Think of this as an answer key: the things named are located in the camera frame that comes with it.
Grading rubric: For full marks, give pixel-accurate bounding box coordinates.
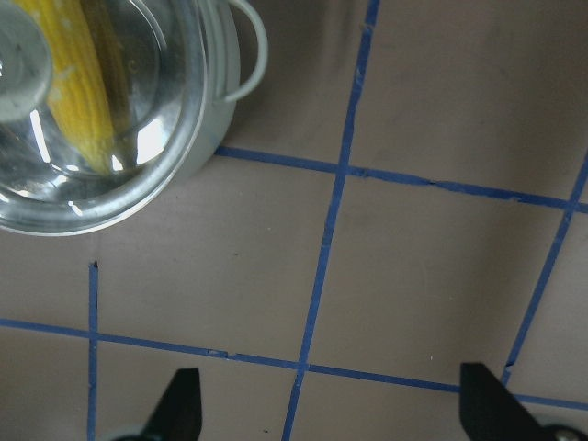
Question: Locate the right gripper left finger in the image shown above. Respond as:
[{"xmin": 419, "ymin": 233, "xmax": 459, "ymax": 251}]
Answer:
[{"xmin": 111, "ymin": 367, "xmax": 203, "ymax": 441}]

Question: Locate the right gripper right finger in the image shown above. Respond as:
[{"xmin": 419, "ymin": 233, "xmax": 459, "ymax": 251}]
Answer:
[{"xmin": 458, "ymin": 363, "xmax": 587, "ymax": 441}]

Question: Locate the glass pot lid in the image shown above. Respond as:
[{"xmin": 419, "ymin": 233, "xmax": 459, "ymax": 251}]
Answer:
[{"xmin": 0, "ymin": 0, "xmax": 208, "ymax": 231}]

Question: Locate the yellow corn cob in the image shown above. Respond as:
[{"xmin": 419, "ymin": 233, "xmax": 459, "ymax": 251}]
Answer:
[{"xmin": 17, "ymin": 1, "xmax": 131, "ymax": 175}]

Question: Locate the pale green cooking pot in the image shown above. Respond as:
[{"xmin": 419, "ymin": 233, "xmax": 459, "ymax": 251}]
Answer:
[{"xmin": 0, "ymin": 0, "xmax": 269, "ymax": 237}]

